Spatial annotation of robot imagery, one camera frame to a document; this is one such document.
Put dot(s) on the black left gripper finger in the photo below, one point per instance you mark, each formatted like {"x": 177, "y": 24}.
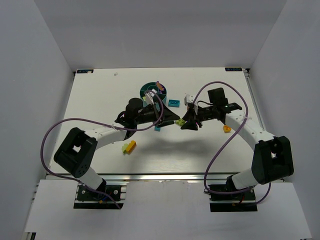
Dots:
{"x": 166, "y": 114}
{"x": 166, "y": 123}

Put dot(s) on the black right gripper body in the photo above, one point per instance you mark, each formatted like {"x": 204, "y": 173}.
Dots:
{"x": 195, "y": 116}

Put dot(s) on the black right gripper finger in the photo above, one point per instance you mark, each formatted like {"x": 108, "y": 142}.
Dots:
{"x": 190, "y": 125}
{"x": 190, "y": 115}

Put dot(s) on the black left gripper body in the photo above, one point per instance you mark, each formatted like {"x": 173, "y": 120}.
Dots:
{"x": 157, "y": 114}

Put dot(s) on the pale green lego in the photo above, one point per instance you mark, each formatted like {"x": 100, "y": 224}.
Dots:
{"x": 180, "y": 122}

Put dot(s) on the purple long lego brick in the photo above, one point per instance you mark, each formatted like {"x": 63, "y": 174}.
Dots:
{"x": 160, "y": 86}

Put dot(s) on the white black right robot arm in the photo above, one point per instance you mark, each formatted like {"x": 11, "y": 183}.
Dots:
{"x": 272, "y": 155}

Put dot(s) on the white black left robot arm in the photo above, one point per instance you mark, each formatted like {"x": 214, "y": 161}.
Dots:
{"x": 77, "y": 150}

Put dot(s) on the small teal square lego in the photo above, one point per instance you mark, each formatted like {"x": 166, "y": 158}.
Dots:
{"x": 156, "y": 128}

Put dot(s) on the teal long lego brick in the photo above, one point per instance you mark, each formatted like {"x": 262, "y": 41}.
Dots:
{"x": 174, "y": 103}

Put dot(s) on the yellow small lego brick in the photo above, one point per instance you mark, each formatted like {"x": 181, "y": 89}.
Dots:
{"x": 226, "y": 129}

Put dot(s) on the teal round divided container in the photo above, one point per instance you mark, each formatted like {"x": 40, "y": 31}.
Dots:
{"x": 152, "y": 87}

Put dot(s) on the yellow-orange long lego brick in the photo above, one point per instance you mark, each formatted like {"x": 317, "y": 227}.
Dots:
{"x": 130, "y": 147}

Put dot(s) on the light green small lego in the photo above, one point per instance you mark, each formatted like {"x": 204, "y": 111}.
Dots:
{"x": 124, "y": 148}

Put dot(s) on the right blue corner label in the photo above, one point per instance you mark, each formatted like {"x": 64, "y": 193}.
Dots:
{"x": 233, "y": 69}

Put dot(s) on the blue corner label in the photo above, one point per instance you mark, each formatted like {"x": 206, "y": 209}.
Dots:
{"x": 233, "y": 69}
{"x": 84, "y": 71}

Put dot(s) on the left blue corner label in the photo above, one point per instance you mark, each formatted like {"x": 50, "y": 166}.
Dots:
{"x": 84, "y": 71}

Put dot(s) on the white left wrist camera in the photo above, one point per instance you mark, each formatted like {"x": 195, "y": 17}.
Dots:
{"x": 149, "y": 97}

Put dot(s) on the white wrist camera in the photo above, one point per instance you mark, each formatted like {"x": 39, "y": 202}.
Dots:
{"x": 190, "y": 103}
{"x": 149, "y": 97}

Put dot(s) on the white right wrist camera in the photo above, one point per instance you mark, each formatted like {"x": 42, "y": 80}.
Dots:
{"x": 190, "y": 103}

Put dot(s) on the aluminium right table rail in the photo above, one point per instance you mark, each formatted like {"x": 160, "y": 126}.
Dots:
{"x": 258, "y": 105}

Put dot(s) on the aluminium table rail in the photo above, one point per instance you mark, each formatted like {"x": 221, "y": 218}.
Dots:
{"x": 156, "y": 177}
{"x": 258, "y": 105}

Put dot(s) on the aluminium front table rail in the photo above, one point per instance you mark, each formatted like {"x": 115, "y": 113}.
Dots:
{"x": 156, "y": 177}

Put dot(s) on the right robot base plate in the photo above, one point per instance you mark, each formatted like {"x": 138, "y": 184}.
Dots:
{"x": 232, "y": 203}

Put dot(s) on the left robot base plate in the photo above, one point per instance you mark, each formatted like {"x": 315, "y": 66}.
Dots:
{"x": 88, "y": 200}

